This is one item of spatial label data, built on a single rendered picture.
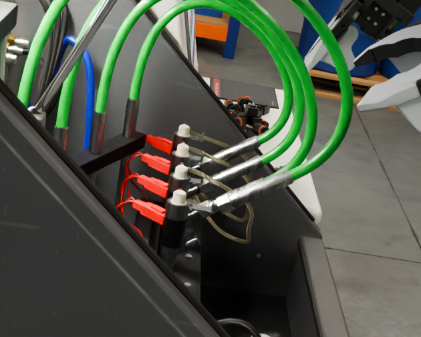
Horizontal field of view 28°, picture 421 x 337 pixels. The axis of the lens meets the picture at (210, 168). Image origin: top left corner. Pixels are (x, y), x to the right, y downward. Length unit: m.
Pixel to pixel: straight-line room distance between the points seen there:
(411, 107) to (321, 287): 0.56
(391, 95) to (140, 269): 0.26
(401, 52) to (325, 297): 0.52
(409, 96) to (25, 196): 0.33
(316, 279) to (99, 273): 0.65
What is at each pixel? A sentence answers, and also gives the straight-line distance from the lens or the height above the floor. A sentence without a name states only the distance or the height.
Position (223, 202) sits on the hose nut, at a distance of 1.01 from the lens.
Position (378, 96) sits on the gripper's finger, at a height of 1.35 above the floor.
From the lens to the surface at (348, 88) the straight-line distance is 0.97.
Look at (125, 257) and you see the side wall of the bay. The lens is 0.66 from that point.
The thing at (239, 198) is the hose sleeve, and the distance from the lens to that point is 1.01.
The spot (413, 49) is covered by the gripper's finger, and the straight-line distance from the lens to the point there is 0.80.
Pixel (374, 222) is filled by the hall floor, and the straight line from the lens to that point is 3.95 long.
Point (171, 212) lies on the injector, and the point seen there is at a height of 1.11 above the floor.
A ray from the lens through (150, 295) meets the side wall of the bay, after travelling 0.68.
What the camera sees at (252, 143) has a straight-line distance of 1.24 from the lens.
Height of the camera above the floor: 1.54
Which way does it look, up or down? 22 degrees down
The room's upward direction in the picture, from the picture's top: 11 degrees clockwise
